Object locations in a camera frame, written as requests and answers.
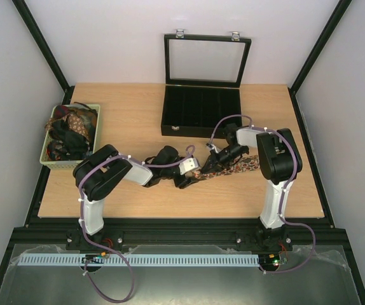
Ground patterned paisley tie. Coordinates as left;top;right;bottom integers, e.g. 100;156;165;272
193;155;259;181

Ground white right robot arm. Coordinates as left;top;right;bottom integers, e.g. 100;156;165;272
201;124;303;250

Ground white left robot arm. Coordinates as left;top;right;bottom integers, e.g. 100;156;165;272
66;144;200;252

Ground dark ties in basket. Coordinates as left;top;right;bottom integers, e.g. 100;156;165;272
44;101;99;161

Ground black compartment display box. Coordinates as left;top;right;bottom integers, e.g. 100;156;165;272
160;29;252;139

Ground brown patterned tie over basket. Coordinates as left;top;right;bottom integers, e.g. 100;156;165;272
45;113;89;140

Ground pale green perforated basket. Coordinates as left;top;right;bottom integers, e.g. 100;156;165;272
39;103;102;171

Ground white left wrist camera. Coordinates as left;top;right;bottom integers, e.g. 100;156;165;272
179;157;200;175

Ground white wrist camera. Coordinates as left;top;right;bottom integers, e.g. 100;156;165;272
179;157;200;175
205;142;220;153

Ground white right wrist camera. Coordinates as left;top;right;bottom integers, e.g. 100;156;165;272
205;142;220;153

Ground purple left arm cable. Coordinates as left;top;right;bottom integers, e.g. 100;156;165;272
77;144;196;302

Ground light blue slotted cable duct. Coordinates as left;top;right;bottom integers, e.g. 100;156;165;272
17;254;259;268

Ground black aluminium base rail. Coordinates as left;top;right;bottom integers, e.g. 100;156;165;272
8;219;351;254

